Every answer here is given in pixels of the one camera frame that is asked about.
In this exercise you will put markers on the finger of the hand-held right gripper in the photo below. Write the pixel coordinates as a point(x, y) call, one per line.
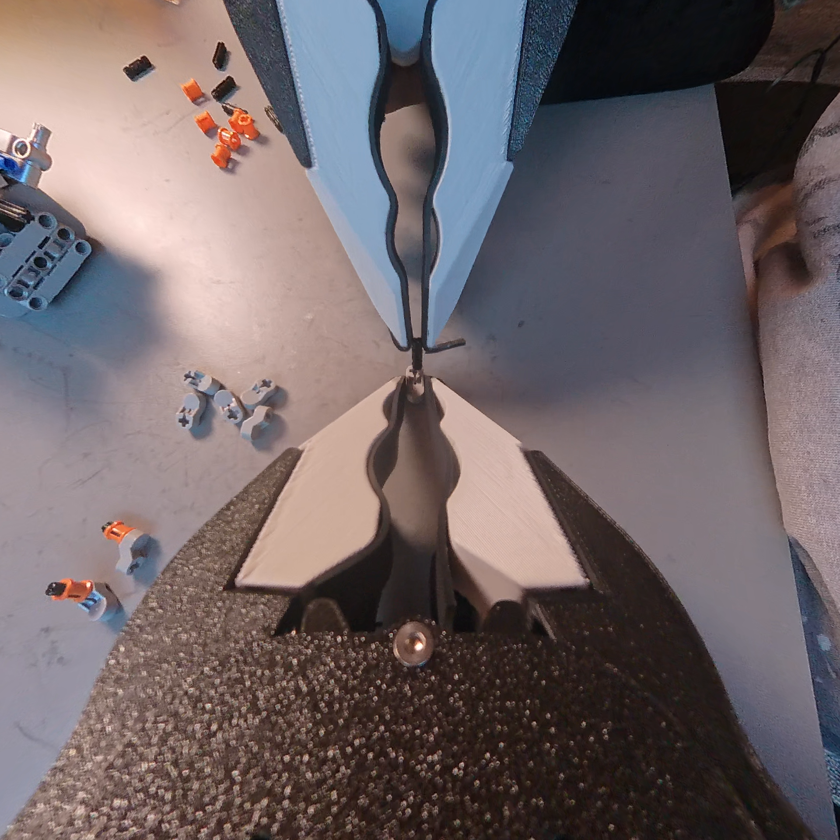
point(479, 118)
point(334, 118)

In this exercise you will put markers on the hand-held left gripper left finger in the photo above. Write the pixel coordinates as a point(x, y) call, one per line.
point(328, 512)

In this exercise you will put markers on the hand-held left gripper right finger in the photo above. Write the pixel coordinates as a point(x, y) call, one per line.
point(505, 518)

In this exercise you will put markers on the pile of grey connectors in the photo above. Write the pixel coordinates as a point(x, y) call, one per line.
point(226, 403)

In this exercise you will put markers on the grey brick connector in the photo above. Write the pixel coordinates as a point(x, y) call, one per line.
point(98, 600)
point(415, 382)

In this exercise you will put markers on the orange brick bush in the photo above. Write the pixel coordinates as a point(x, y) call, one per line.
point(75, 587)

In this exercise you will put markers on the grey desk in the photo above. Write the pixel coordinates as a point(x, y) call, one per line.
point(590, 328)

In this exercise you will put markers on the cluster of orange bushes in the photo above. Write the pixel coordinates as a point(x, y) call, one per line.
point(205, 121)

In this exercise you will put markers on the dark cloth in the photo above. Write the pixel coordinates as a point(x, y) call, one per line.
point(656, 46)

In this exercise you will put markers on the assembled grey orange connector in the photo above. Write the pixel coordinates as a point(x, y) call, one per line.
point(131, 541)

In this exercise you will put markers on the brick engine model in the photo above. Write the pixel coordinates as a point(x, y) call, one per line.
point(36, 262)

